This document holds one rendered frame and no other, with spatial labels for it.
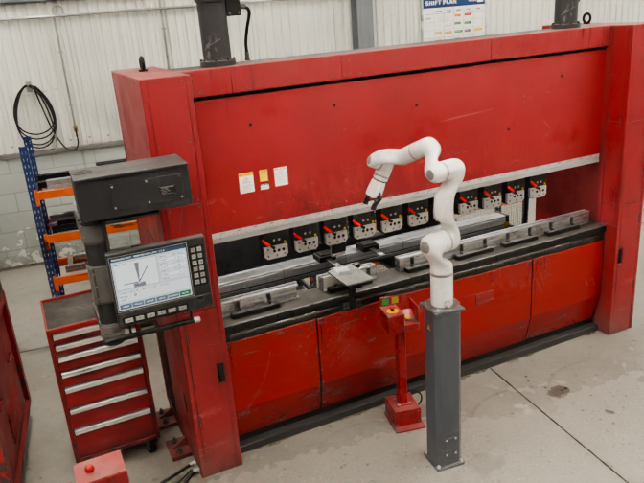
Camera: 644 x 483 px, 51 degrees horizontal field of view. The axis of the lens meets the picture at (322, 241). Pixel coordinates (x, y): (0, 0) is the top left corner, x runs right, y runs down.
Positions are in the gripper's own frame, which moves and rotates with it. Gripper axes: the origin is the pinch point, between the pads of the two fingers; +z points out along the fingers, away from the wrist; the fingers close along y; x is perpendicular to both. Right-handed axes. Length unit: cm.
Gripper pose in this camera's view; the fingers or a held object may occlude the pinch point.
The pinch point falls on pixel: (369, 205)
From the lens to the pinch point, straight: 377.0
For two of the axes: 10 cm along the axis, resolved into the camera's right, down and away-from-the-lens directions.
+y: 4.1, 3.9, -8.3
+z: -3.5, 9.0, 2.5
